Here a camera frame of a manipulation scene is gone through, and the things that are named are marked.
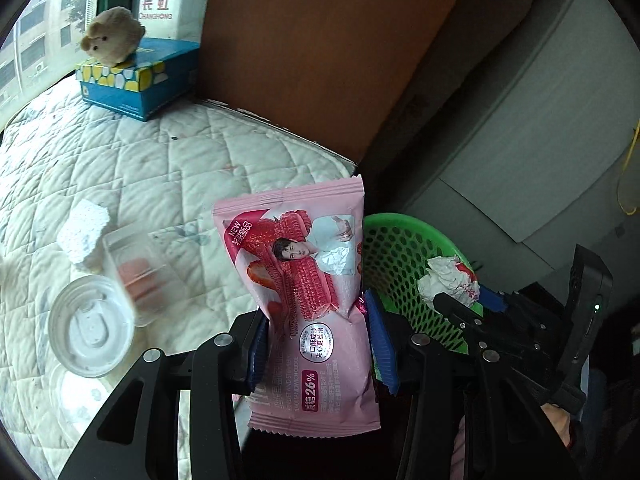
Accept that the blue yellow tissue box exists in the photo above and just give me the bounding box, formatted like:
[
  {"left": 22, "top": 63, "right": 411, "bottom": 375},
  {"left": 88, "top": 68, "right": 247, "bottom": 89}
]
[{"left": 75, "top": 38, "right": 200, "bottom": 122}]

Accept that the red white paper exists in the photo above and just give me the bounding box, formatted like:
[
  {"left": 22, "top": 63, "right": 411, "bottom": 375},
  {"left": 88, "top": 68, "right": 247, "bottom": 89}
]
[{"left": 418, "top": 256, "right": 480, "bottom": 310}]

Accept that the green plastic mesh basket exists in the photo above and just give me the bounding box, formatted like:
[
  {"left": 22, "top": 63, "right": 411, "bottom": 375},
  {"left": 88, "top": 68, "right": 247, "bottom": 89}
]
[{"left": 362, "top": 214, "right": 483, "bottom": 354}]

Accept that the white quilted mattress pad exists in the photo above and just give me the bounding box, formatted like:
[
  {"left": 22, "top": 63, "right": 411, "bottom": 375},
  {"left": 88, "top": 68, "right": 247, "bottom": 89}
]
[{"left": 1, "top": 78, "right": 354, "bottom": 479}]

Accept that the white plastic cup lid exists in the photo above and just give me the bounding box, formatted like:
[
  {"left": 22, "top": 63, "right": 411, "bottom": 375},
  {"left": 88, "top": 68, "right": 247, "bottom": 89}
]
[{"left": 48, "top": 275, "right": 134, "bottom": 378}]

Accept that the person right hand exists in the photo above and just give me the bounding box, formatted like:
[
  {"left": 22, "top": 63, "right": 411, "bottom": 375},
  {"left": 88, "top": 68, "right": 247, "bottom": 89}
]
[{"left": 541, "top": 403, "right": 572, "bottom": 448}]

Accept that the beige plush toy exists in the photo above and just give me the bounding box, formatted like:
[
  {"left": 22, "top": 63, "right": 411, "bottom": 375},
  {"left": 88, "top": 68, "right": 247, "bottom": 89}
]
[{"left": 80, "top": 6, "right": 145, "bottom": 67}]

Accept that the brown wooden wardrobe panel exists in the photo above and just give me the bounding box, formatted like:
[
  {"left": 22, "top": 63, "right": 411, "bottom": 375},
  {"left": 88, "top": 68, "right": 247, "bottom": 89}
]
[{"left": 200, "top": 0, "right": 457, "bottom": 161}]

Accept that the white foam piece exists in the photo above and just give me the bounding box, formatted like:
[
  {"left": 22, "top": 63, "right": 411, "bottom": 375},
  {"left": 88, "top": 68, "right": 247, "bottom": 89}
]
[{"left": 56, "top": 200, "right": 111, "bottom": 264}]

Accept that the clear plastic clamshell container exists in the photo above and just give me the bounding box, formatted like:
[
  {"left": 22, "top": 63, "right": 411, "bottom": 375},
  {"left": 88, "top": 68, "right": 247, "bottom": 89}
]
[{"left": 102, "top": 226, "right": 186, "bottom": 327}]

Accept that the pink snack wrapper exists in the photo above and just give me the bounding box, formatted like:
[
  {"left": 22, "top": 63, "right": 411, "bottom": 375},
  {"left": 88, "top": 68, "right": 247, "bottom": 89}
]
[{"left": 213, "top": 177, "right": 381, "bottom": 438}]

